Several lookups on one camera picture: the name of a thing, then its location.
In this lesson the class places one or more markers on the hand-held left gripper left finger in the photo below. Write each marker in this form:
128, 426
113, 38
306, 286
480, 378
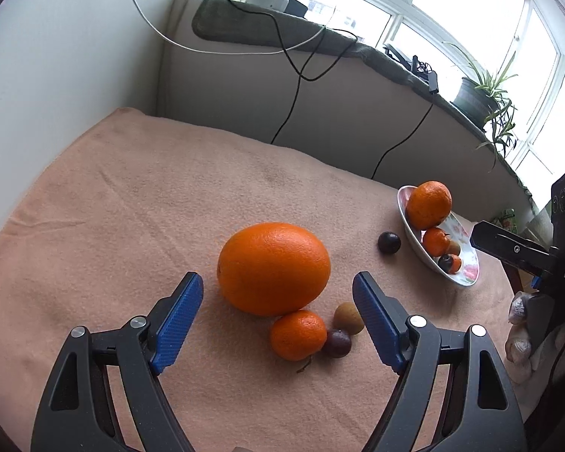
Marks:
179, 322

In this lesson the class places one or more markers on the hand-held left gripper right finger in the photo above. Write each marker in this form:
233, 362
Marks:
379, 322

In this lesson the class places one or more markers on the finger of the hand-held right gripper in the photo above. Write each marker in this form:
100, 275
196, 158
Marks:
536, 281
508, 247

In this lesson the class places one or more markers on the dark purple plum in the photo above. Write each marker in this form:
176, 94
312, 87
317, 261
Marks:
446, 263
336, 343
388, 243

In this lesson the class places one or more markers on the white floral plate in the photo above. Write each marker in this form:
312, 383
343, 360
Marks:
466, 275

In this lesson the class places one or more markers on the tiny mandarin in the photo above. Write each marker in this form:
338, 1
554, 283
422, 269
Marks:
457, 262

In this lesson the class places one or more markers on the medium mandarin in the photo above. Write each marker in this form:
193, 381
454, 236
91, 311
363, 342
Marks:
298, 335
435, 241

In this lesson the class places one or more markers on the large round orange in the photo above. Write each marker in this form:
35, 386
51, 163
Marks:
428, 205

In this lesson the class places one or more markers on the large oval orange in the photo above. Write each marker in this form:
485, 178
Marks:
273, 268

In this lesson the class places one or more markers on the person's right hand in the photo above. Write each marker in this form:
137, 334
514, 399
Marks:
518, 348

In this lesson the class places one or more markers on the green printed bag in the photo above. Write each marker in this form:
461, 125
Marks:
506, 220

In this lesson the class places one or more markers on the pink blanket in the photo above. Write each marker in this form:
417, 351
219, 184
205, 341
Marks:
122, 197

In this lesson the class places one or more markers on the potted spider plant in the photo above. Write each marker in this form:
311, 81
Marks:
473, 99

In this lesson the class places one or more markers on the grey flat device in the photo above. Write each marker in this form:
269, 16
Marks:
400, 56

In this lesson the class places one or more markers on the white cabinet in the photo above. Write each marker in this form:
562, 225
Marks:
52, 56

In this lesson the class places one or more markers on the grey windowsill cloth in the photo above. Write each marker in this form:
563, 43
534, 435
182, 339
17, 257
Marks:
245, 26

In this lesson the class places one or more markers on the black power adapter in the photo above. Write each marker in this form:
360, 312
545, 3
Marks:
296, 6

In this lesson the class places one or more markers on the white window frame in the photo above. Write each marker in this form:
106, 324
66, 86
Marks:
400, 14

